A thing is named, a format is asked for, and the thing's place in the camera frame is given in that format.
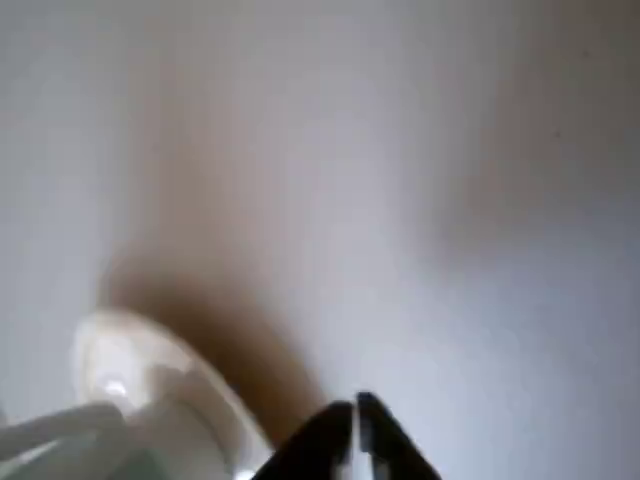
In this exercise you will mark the cream ceramic saucer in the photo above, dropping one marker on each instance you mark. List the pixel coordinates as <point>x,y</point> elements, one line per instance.
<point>150,340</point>

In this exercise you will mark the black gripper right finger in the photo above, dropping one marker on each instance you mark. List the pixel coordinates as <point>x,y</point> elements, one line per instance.
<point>385,445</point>

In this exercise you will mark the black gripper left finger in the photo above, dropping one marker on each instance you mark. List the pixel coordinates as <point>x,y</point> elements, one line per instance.
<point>320,445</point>

